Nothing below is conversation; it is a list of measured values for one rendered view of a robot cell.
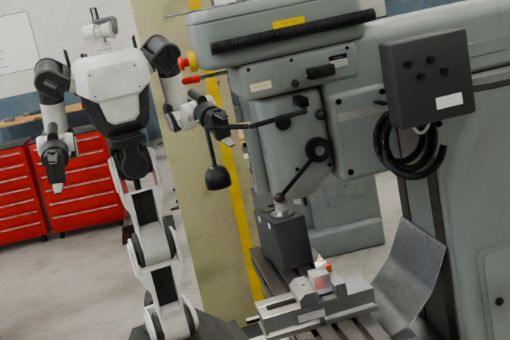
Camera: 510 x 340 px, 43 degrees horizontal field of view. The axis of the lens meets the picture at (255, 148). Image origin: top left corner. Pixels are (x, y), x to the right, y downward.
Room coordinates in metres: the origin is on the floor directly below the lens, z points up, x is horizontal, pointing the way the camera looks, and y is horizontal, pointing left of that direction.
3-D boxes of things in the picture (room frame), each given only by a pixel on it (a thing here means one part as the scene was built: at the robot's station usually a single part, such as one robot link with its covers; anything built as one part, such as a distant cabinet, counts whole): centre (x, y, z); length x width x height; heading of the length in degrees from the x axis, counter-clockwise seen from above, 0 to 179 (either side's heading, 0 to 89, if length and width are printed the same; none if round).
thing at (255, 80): (1.85, -0.15, 1.68); 0.34 x 0.24 x 0.10; 99
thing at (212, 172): (1.75, 0.12, 1.44); 0.07 x 0.07 x 0.06
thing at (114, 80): (2.48, 0.49, 1.68); 0.34 x 0.30 x 0.36; 107
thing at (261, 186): (1.83, 0.00, 1.45); 0.04 x 0.04 x 0.21; 9
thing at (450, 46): (1.56, -0.45, 1.62); 0.20 x 0.09 x 0.21; 99
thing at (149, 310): (2.49, 0.49, 0.68); 0.21 x 0.20 x 0.13; 17
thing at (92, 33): (2.42, 0.48, 1.88); 0.10 x 0.07 x 0.09; 77
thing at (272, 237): (2.29, -0.04, 1.03); 0.22 x 0.12 x 0.20; 18
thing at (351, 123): (1.88, -0.30, 1.47); 0.24 x 0.19 x 0.26; 9
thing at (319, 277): (1.81, -0.11, 1.04); 0.06 x 0.05 x 0.06; 9
